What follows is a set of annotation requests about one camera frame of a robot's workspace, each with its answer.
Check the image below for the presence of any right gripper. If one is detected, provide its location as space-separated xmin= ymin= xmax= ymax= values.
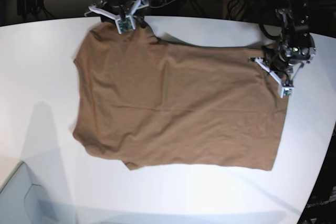
xmin=85 ymin=0 xmax=150 ymax=21

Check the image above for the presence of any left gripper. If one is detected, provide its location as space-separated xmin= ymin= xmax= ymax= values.
xmin=248 ymin=55 xmax=312 ymax=88

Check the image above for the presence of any brown t-shirt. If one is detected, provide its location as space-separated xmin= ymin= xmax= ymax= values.
xmin=73 ymin=23 xmax=288 ymax=171

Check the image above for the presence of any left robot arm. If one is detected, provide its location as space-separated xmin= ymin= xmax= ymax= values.
xmin=249 ymin=0 xmax=316 ymax=96

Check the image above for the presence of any white bin at corner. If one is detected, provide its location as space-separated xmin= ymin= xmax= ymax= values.
xmin=1 ymin=162 xmax=49 ymax=223

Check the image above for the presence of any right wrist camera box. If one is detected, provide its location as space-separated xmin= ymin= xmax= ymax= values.
xmin=115 ymin=15 xmax=136 ymax=34

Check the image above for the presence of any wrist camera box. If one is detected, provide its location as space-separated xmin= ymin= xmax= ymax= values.
xmin=278 ymin=84 xmax=294 ymax=98
xmin=115 ymin=15 xmax=136 ymax=34

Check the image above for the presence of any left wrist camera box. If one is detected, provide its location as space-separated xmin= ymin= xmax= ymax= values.
xmin=278 ymin=84 xmax=294 ymax=98

